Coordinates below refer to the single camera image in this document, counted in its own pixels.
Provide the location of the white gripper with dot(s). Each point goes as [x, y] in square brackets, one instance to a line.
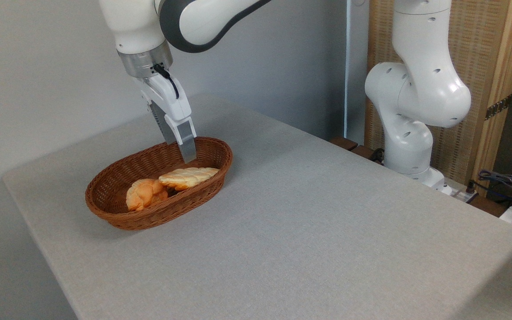
[167, 100]

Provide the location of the long braided bread loaf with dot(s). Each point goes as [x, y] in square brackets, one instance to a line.
[189, 177]

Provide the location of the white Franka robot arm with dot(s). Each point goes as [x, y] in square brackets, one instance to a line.
[416, 98]

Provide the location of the brown wicker basket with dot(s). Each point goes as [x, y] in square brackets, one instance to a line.
[118, 182]

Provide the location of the small croissant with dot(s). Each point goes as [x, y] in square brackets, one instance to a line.
[145, 193]

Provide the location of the dark wooden base board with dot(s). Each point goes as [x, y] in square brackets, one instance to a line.
[349, 144]

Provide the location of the white power strip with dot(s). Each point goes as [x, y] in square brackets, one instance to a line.
[460, 194]

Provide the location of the bamboo folding screen panel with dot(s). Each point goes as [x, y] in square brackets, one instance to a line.
[482, 49]

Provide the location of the metal screen hinge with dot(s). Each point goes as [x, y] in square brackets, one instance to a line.
[498, 107]

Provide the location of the white vertical wall trim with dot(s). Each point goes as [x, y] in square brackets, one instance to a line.
[348, 66]

